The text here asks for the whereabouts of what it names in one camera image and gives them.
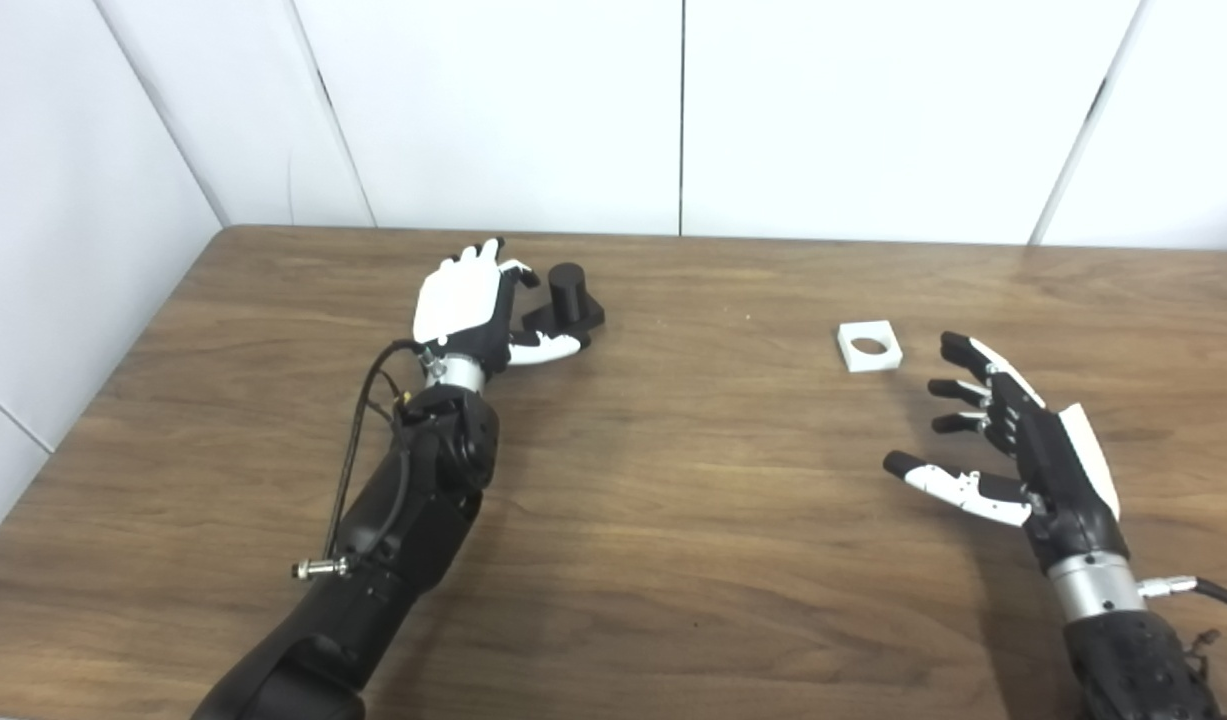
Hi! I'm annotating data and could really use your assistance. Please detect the white square piece with hole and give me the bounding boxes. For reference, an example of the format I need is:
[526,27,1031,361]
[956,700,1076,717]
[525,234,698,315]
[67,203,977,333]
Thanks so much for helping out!
[836,320,903,374]

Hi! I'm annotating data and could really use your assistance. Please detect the thin wrist wires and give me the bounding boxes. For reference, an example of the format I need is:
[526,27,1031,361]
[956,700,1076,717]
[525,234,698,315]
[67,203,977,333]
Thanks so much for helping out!
[365,385,419,429]
[1178,628,1224,681]

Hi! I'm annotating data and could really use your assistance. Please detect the thin left wrist wires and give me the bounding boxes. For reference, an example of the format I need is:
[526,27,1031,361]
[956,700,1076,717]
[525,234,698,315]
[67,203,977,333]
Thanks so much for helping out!
[365,385,419,429]

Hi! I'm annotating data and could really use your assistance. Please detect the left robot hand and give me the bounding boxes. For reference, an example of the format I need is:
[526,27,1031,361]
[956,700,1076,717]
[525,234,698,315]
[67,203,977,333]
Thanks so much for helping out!
[413,237,592,377]

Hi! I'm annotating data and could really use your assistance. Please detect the black peg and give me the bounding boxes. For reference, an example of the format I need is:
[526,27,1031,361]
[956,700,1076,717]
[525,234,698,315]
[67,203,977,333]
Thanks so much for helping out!
[513,262,606,337]

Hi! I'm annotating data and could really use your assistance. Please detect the thin right wrist wires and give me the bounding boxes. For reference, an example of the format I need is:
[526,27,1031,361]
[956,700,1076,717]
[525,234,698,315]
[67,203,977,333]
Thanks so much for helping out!
[1178,628,1224,681]

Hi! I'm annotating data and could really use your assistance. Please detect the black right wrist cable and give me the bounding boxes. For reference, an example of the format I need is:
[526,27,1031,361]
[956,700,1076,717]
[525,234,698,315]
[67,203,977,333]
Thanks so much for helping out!
[1138,575,1227,621]

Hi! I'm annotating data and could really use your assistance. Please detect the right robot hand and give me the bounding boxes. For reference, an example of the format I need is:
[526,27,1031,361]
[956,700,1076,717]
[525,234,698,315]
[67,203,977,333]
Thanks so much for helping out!
[882,331,1129,574]

